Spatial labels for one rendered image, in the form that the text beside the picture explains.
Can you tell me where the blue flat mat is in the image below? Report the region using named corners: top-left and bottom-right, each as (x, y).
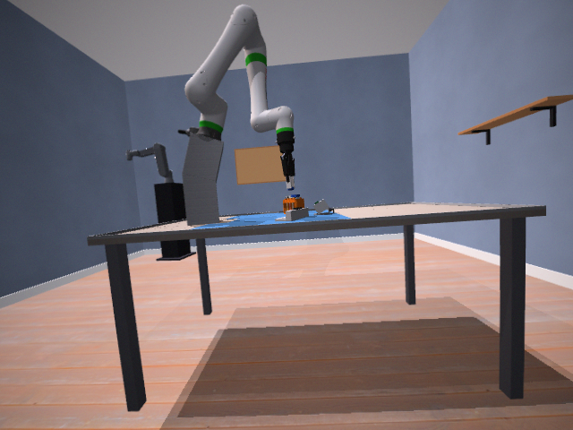
top-left (192, 210), bottom-right (351, 229)

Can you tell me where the white control panel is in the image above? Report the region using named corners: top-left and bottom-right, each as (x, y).
top-left (313, 199), bottom-right (334, 215)

